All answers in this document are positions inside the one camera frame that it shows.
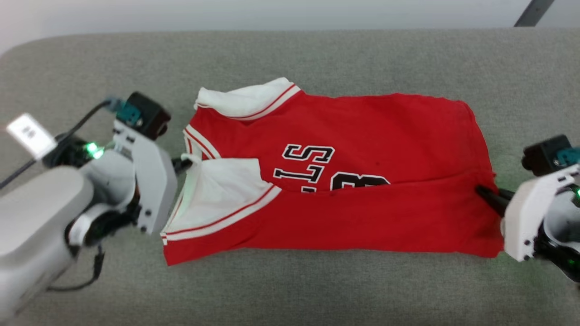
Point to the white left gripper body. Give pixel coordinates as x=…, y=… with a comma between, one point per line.
x=154, y=181

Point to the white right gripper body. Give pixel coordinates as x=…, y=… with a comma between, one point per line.
x=525, y=213

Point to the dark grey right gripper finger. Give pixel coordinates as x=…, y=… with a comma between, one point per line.
x=496, y=199

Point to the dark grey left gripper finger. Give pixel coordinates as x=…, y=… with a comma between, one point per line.
x=181, y=165

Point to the red basketball jersey white trim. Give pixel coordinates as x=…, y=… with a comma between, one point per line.
x=385, y=136

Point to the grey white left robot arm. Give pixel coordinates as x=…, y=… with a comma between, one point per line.
x=36, y=217

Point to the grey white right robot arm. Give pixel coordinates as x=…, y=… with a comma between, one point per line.
x=562, y=217

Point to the white label tag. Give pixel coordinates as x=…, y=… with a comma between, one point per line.
x=31, y=135

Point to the grey fabric sofa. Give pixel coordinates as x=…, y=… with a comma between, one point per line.
x=290, y=54

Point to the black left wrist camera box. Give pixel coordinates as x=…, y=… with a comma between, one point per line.
x=152, y=115

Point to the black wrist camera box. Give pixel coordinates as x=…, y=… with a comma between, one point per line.
x=543, y=154
x=152, y=115

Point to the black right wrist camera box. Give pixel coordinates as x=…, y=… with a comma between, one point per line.
x=543, y=154

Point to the dark grey wall strip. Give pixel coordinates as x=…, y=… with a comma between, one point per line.
x=534, y=11

